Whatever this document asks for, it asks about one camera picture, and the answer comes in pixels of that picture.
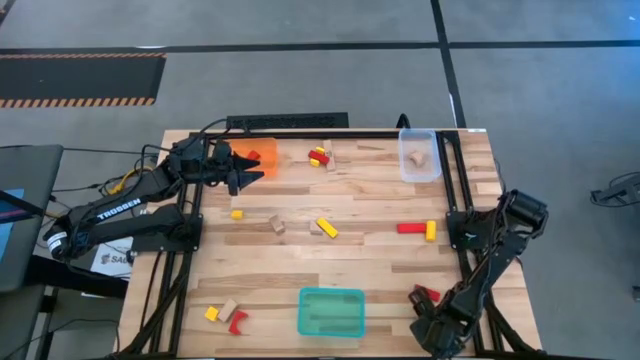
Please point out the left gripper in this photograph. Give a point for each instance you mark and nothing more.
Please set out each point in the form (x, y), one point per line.
(215, 172)

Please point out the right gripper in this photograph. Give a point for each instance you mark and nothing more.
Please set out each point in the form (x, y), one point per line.
(440, 335)

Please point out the small yellow cube block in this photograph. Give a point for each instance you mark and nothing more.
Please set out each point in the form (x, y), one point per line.
(237, 214)
(211, 313)

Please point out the yellow rectangular wooden block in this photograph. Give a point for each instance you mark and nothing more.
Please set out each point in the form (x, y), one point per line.
(314, 162)
(431, 230)

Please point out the long yellow wooden block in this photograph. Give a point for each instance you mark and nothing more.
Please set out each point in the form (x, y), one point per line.
(327, 227)

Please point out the red arch wooden block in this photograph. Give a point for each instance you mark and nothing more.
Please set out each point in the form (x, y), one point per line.
(235, 325)

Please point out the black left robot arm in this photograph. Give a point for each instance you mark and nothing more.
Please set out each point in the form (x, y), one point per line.
(117, 210)

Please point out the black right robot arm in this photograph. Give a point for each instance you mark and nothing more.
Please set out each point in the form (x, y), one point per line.
(500, 260)

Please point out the orange plastic bin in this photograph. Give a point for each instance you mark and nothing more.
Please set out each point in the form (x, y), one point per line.
(267, 150)

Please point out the black power strip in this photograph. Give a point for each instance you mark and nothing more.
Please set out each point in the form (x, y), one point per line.
(287, 120)

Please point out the long natural wood block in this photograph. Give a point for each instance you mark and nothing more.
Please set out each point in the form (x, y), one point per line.
(330, 166)

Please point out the teal plastic bin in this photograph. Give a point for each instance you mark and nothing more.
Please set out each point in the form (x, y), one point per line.
(330, 312)

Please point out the clear plastic bin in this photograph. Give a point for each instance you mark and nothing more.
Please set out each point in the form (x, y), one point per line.
(425, 175)

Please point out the white printed paper sheet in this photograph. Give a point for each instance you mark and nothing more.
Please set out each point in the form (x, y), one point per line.
(112, 257)

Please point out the black hazard-striped floor mat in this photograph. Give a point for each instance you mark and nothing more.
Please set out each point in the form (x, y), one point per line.
(75, 75)

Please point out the black furniture beam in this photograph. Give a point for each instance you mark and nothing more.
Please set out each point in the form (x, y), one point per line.
(75, 280)

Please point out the grey desk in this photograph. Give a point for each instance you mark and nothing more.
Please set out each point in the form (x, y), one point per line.
(30, 165)

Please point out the black bar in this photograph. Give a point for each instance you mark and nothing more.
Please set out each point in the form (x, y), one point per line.
(20, 205)

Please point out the blue screen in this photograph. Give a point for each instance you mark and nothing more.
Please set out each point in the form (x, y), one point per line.
(7, 225)

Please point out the black aluminium table frame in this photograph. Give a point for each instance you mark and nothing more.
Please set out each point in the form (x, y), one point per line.
(350, 134)

